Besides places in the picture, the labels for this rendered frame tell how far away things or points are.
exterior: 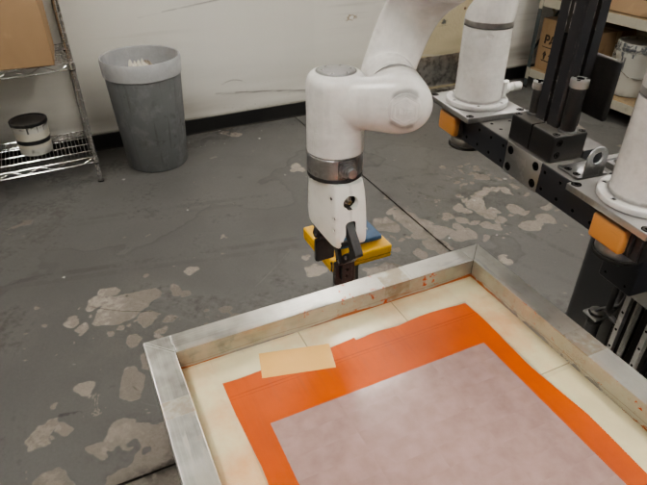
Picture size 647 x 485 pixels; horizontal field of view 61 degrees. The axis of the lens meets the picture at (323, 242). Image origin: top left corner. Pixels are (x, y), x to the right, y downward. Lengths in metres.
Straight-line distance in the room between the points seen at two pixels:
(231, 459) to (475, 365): 0.36
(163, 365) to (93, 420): 1.33
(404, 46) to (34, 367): 1.93
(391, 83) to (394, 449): 0.44
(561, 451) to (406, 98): 0.46
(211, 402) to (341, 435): 0.18
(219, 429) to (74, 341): 1.71
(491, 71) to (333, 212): 0.56
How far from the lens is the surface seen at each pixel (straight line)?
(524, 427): 0.78
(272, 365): 0.81
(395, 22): 0.76
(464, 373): 0.82
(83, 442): 2.06
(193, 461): 0.68
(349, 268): 0.79
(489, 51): 1.16
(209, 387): 0.79
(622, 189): 0.90
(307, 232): 1.08
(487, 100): 1.19
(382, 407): 0.76
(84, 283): 2.71
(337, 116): 0.68
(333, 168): 0.71
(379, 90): 0.67
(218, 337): 0.81
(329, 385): 0.78
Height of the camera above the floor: 1.54
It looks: 34 degrees down
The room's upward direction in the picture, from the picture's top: straight up
